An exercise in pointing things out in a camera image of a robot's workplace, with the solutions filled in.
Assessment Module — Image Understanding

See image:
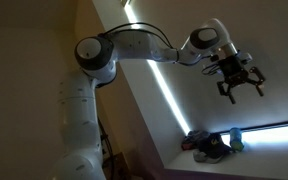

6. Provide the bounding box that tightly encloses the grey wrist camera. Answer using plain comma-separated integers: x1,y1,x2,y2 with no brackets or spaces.
237,51,253,64

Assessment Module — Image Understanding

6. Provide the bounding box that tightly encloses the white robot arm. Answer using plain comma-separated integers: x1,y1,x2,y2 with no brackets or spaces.
48,18,265,180

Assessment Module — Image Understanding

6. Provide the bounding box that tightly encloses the blue bottle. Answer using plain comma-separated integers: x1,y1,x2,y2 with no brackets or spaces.
230,127,244,152

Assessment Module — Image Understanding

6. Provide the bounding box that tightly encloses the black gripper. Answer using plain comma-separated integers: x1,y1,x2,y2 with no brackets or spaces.
217,56,265,104

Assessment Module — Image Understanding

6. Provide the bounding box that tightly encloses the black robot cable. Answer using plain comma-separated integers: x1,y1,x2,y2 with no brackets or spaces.
102,21,180,63

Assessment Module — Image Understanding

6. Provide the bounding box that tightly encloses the crumpled dark cloth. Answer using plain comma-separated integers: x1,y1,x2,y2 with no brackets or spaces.
181,130,210,150

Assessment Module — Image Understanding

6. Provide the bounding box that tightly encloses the dark blue cap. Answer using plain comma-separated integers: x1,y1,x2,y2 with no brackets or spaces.
193,133,232,164

